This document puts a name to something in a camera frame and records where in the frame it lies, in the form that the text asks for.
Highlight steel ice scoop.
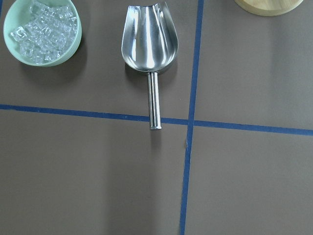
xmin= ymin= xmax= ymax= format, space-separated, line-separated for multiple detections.
xmin=121 ymin=2 xmax=179 ymax=130

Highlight wooden paper towel stand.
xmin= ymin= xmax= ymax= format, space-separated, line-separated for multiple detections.
xmin=235 ymin=0 xmax=303 ymax=17

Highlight green bowl of ice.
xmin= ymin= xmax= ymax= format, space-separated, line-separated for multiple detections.
xmin=3 ymin=0 xmax=82 ymax=67

